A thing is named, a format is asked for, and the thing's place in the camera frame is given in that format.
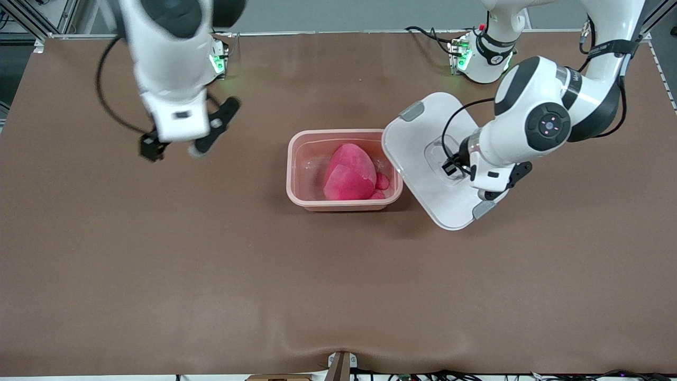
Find brown table mat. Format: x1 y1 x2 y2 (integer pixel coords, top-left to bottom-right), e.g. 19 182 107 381
0 31 677 377

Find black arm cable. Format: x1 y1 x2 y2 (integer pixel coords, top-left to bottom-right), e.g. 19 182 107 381
441 19 644 160
95 35 159 136

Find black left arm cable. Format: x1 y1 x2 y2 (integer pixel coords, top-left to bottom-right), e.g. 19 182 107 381
441 19 644 160

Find metal table clamp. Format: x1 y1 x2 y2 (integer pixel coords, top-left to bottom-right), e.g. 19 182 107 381
326 350 359 381

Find pink plush toy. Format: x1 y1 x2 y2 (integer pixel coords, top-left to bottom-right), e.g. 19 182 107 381
323 143 391 201

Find white box lid grey latches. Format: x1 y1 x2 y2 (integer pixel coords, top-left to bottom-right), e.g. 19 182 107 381
381 92 511 231

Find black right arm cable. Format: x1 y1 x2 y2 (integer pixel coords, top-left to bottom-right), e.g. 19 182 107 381
95 35 159 136

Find aluminium frame with corner bracket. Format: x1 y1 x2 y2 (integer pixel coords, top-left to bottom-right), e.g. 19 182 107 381
0 0 81 54
637 0 677 114

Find silver table edge rail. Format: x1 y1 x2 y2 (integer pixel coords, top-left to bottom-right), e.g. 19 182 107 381
47 28 588 40

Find pink translucent plastic box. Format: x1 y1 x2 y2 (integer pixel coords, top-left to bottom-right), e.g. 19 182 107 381
286 129 404 213

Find black left base cables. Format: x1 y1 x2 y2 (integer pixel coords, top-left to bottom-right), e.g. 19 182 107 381
404 25 456 56

